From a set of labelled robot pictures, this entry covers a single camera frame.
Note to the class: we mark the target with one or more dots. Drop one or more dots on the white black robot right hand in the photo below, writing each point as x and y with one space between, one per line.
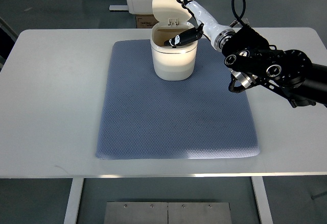
216 33

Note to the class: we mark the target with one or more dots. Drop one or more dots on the white trash bin with lid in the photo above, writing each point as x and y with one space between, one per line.
172 61

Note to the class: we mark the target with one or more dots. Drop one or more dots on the brown cardboard box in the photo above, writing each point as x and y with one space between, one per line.
145 21

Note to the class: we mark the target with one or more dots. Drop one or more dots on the blue textured mat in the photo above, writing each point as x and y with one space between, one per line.
146 117

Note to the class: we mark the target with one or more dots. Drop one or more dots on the white right table leg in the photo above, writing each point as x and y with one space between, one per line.
261 200

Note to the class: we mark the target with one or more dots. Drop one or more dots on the white table leg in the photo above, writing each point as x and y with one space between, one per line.
73 203
261 200

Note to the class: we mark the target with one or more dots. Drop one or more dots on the white left table leg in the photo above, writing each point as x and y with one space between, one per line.
73 203

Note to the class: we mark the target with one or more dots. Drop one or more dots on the grey metal base plate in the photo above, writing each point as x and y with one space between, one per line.
167 212

